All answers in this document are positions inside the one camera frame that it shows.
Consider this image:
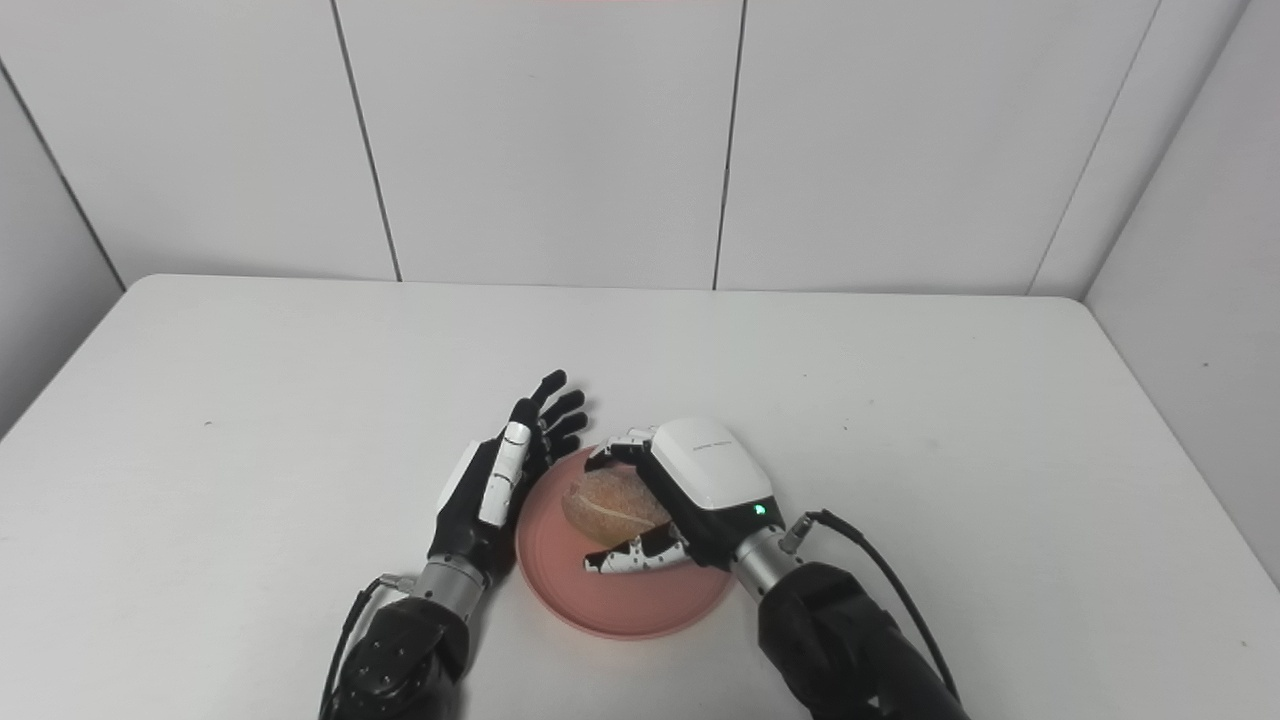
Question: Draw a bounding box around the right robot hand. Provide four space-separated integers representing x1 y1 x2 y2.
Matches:
582 417 785 577

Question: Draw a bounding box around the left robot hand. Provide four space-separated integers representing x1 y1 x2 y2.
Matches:
427 370 590 587

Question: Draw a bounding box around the bread roll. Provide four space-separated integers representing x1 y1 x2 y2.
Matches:
561 467 672 548

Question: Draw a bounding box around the pink plate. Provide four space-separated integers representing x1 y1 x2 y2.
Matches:
515 446 738 641

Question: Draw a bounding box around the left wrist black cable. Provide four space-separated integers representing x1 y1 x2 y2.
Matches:
318 574 416 720

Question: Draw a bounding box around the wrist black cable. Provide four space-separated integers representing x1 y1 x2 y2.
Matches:
778 509 963 706
318 574 416 720

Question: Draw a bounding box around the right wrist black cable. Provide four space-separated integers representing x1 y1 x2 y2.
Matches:
778 509 963 706

